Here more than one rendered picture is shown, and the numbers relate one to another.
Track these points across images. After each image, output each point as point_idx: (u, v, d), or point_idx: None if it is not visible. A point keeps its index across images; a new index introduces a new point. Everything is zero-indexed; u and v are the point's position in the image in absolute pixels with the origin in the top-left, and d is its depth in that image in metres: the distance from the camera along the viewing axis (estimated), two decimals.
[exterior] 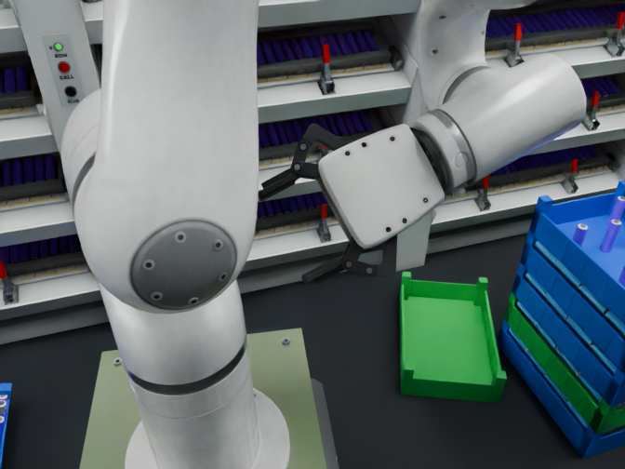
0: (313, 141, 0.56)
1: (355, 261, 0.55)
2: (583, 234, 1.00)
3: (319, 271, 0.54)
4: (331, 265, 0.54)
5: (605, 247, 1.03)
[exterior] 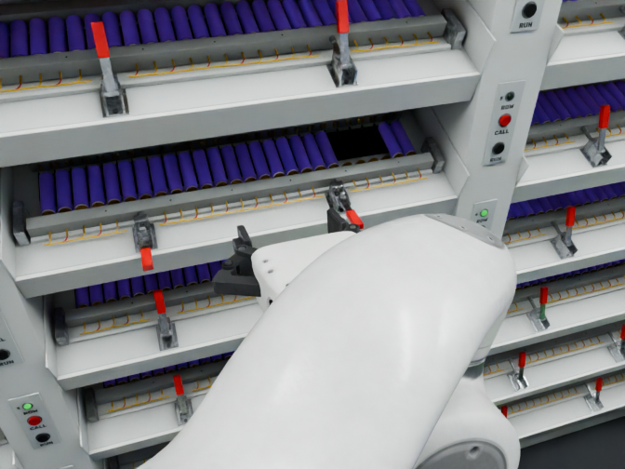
0: None
1: (241, 250, 0.50)
2: None
3: (244, 230, 0.53)
4: (245, 236, 0.52)
5: None
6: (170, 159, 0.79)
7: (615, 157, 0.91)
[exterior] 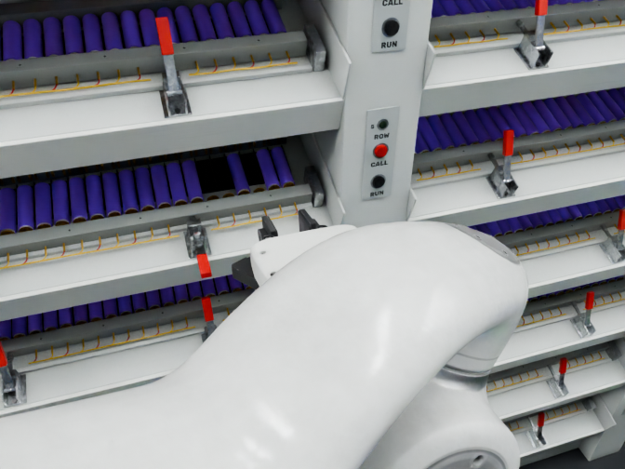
0: (253, 272, 0.50)
1: None
2: None
3: None
4: None
5: None
6: (5, 194, 0.70)
7: (525, 187, 0.82)
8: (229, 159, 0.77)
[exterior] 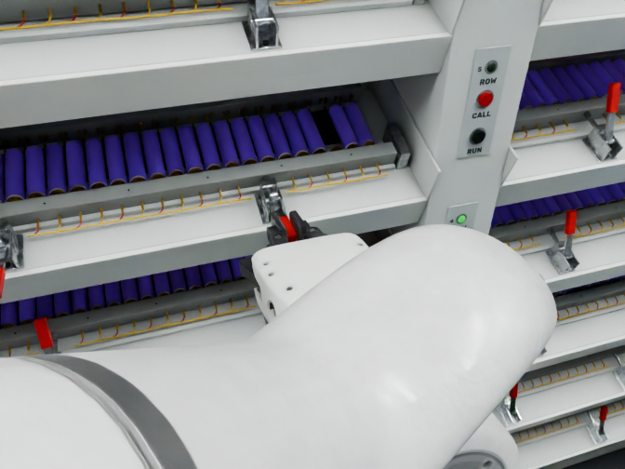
0: None
1: (273, 238, 0.52)
2: None
3: (278, 220, 0.55)
4: (280, 224, 0.54)
5: (289, 116, 0.68)
6: (53, 151, 0.61)
7: None
8: (299, 115, 0.68)
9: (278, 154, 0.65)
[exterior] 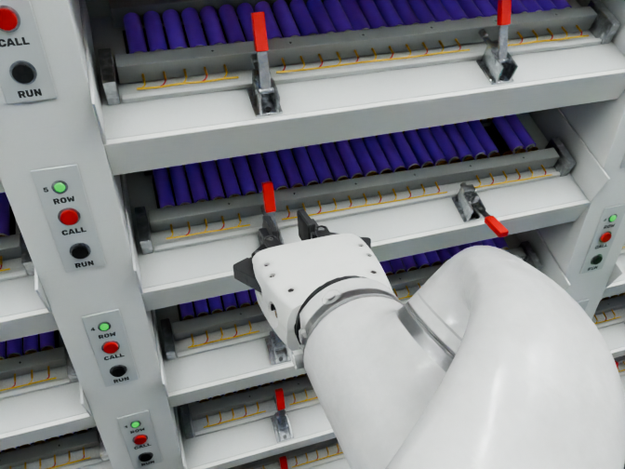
0: None
1: (266, 241, 0.52)
2: None
3: (270, 221, 0.55)
4: (272, 226, 0.54)
5: (465, 124, 0.81)
6: (286, 153, 0.75)
7: None
8: (472, 124, 0.82)
9: (462, 155, 0.78)
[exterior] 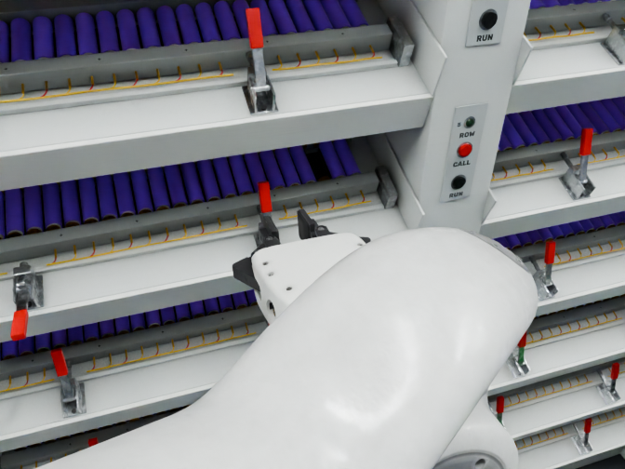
0: None
1: (265, 240, 0.52)
2: None
3: (270, 221, 0.55)
4: (272, 226, 0.54)
5: (283, 151, 0.74)
6: (67, 185, 0.67)
7: (599, 188, 0.79)
8: (292, 150, 0.75)
9: (272, 187, 0.71)
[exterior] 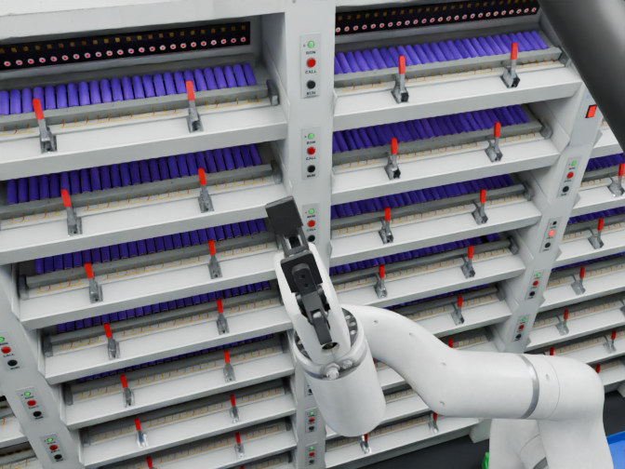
0: (297, 238, 0.65)
1: (325, 296, 0.54)
2: None
3: (316, 262, 0.53)
4: (320, 273, 0.53)
5: None
6: None
7: (605, 243, 1.72)
8: None
9: (465, 246, 1.64)
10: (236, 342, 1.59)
